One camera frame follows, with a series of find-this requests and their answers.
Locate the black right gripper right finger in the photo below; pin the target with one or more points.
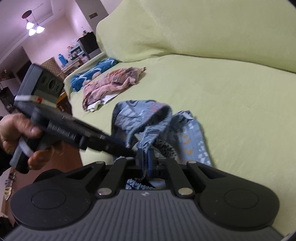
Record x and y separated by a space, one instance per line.
225 199

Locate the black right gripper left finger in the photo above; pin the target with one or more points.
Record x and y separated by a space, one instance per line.
62 200

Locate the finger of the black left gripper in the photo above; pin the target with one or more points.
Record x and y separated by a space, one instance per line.
115 147

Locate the person's left hand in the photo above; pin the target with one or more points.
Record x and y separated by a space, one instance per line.
13 126

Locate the blue water bottle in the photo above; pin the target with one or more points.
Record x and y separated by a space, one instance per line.
62 59

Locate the blue white patterned garment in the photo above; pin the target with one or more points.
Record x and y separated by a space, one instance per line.
100 67

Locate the pink patterned garment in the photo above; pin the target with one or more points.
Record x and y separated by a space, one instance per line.
115 81

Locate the ceiling lamp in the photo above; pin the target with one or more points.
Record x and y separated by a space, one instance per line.
32 27

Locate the dark cabinet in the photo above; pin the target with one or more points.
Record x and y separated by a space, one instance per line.
89 45

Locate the light green sofa cover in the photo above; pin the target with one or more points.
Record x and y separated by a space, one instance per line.
231 63

